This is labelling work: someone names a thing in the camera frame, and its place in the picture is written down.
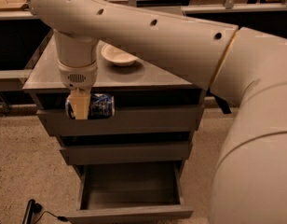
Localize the grey open bottom drawer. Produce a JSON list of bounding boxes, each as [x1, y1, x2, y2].
[[67, 161, 193, 224]]

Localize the grey drawer cabinet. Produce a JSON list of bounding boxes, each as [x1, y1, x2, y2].
[[24, 41, 205, 224]]

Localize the grey top drawer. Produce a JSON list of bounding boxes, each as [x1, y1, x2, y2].
[[37, 105, 203, 136]]

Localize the blue pepsi can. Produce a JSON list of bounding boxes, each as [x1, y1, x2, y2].
[[65, 93, 115, 119]]

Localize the grey middle drawer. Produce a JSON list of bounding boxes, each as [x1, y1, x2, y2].
[[61, 142, 191, 165]]

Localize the black device on floor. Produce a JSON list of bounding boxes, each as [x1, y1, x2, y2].
[[21, 199, 42, 224]]

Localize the grey metal railing frame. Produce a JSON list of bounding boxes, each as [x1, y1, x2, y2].
[[0, 0, 287, 113]]

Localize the white paper bowl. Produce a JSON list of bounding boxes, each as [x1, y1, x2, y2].
[[102, 44, 137, 67]]

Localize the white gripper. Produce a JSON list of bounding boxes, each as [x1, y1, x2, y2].
[[58, 62, 98, 119]]

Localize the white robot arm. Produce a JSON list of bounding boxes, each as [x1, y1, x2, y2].
[[28, 0, 287, 224]]

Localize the black cable on floor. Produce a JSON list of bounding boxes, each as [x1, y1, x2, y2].
[[33, 210, 69, 224]]

